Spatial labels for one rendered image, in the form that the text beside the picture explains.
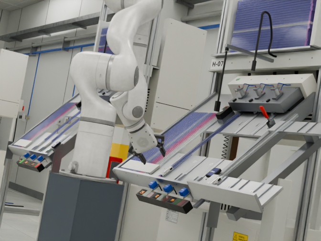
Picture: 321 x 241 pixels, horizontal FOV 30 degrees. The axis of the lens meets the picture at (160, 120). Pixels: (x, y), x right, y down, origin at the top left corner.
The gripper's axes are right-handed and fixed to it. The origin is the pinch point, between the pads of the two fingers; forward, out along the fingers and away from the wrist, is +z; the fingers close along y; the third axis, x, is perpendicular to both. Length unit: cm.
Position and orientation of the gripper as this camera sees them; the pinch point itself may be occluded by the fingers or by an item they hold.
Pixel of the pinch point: (154, 157)
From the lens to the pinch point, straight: 252.1
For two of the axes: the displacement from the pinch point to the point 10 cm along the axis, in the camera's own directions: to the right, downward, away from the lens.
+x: 1.0, -4.3, 9.0
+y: 8.9, -3.7, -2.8
